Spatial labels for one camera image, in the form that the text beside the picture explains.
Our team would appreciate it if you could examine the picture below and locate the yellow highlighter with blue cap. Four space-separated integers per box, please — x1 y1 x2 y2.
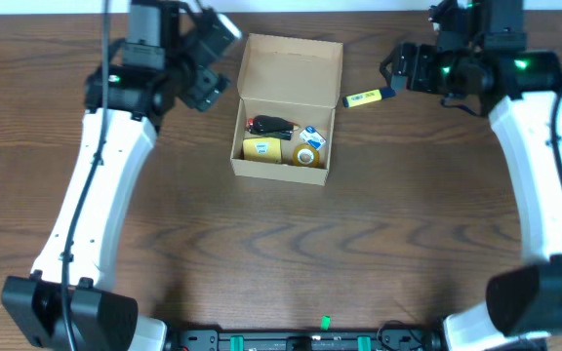
342 87 396 108

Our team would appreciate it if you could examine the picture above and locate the black teardrop tape dispenser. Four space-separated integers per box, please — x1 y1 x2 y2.
250 115 295 134

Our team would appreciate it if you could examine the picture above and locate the cardboard box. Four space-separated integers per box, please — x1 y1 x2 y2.
230 34 343 185

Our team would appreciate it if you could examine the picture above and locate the yellow sticky note pad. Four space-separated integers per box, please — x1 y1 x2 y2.
242 137 282 164

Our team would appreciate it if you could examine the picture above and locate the small white blue eraser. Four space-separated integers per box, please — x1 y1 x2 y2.
300 126 326 151

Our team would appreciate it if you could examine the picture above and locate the yellow tape roll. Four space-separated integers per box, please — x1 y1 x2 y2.
293 143 320 168

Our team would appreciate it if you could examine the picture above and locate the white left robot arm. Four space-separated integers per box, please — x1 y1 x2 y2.
1 1 242 350

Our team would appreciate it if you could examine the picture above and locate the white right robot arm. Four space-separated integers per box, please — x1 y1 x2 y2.
380 0 562 350

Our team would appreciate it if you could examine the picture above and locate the red black stapler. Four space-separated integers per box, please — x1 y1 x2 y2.
246 115 300 140

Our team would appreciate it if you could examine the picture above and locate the small green clip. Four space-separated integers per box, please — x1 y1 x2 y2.
320 316 331 331

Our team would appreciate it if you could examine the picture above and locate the black mounting rail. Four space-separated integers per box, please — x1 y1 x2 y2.
160 320 446 351

